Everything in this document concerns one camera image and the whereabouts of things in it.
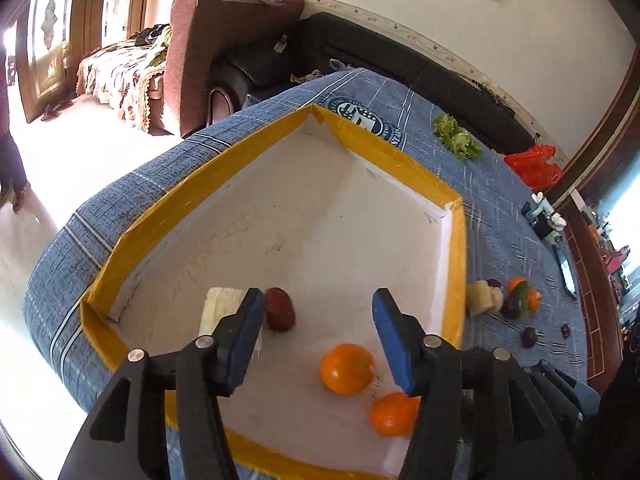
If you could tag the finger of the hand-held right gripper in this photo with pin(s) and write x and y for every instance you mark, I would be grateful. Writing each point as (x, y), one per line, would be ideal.
(555, 387)

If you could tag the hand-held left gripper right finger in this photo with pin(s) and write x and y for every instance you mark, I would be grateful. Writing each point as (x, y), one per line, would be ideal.
(392, 342)

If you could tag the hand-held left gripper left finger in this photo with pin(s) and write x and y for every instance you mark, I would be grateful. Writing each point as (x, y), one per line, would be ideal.
(244, 342)

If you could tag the pale cabbage piece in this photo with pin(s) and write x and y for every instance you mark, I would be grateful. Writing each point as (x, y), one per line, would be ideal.
(215, 310)

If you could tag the orange tangerine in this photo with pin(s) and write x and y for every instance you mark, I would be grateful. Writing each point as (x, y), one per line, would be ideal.
(533, 301)
(392, 415)
(517, 285)
(345, 370)

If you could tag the dark purple plum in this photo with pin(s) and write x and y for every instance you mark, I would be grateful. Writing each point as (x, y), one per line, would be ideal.
(512, 307)
(529, 338)
(494, 283)

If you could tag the small dark red date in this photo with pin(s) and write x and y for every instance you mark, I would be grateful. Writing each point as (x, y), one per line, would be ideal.
(565, 331)

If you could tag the yellow-edged white tray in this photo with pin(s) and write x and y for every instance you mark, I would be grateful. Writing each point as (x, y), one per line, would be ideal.
(310, 210)

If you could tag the black smartphone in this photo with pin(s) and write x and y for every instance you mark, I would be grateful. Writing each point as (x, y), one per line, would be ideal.
(566, 270)

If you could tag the black cup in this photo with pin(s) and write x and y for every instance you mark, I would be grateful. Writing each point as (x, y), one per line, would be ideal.
(542, 229)

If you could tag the small black box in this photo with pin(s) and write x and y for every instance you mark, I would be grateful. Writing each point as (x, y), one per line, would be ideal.
(527, 209)

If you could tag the wooden cabinet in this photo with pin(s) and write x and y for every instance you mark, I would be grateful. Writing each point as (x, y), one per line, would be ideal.
(600, 210)

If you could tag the blue plaid tablecloth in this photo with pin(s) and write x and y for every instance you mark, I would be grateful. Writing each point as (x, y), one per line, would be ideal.
(150, 185)

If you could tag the green lettuce bunch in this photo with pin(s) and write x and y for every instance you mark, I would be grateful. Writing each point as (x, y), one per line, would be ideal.
(457, 137)

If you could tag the red plastic bag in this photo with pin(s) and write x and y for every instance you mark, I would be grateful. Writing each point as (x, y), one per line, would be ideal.
(532, 167)

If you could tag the patterned sofa blanket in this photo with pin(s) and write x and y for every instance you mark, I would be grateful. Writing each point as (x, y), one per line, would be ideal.
(115, 75)

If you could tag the brown armchair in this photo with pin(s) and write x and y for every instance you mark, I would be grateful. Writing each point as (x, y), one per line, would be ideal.
(215, 45)

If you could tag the black sofa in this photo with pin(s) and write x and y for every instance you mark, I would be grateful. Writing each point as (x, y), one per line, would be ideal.
(360, 45)

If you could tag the pair of slippers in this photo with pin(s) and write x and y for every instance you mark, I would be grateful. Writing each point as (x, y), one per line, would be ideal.
(55, 110)

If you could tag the dark clothes pile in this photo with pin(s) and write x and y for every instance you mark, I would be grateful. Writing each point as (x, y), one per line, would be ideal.
(152, 35)

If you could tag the wooden glass door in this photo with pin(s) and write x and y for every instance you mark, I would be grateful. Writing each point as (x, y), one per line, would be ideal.
(85, 25)

